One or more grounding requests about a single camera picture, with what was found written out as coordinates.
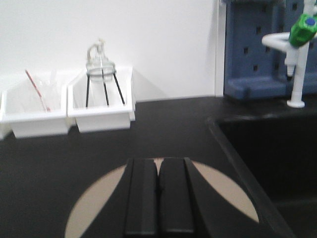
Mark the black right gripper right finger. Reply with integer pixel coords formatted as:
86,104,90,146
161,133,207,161
159,157,211,236

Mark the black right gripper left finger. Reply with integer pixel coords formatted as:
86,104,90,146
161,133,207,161
124,159,158,236

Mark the beige circular plate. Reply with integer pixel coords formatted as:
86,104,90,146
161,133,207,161
64,161,260,238

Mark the right white storage bin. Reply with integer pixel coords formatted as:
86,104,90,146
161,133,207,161
67,66,136,133

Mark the white storage bin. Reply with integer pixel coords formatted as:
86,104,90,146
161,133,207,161
0,92,11,140
67,66,136,133
2,70,77,138

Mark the black lab sink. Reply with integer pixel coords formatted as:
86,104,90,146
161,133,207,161
207,110,317,238

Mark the red striped stirring rod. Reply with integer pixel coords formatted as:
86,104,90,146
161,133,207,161
25,70,51,112

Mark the glass alcohol lamp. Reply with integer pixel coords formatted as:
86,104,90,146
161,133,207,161
86,39,116,82

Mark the middle white storage bin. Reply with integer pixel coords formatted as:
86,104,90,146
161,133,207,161
2,70,77,138

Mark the clear glass beaker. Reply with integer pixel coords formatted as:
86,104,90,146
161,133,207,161
28,70,60,112

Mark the blue-grey pegboard drying rack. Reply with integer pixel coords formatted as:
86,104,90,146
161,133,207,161
224,0,317,100

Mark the left white storage bin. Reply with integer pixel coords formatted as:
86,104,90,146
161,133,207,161
0,92,11,140

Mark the white lab faucet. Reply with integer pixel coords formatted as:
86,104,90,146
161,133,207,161
262,0,317,108

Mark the black wire tripod stand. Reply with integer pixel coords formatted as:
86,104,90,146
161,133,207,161
85,66,125,108

